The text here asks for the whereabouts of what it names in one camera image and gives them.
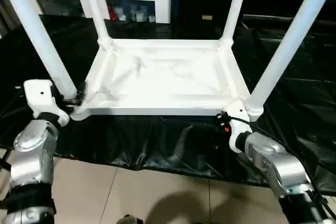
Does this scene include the black plastic mat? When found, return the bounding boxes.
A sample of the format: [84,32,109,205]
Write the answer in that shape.
[0,14,336,196]

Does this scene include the white plastic table top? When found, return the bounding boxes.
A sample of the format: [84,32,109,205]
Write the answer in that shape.
[69,38,263,122]

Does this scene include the long black rail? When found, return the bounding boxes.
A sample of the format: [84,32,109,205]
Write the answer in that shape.
[243,14,336,26]

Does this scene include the beige curtain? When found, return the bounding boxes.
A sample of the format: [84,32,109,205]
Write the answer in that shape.
[0,0,19,38]

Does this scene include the white plastic table leg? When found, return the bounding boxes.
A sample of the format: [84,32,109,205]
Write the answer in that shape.
[78,0,112,46]
[222,0,251,44]
[246,0,336,116]
[0,0,78,101]

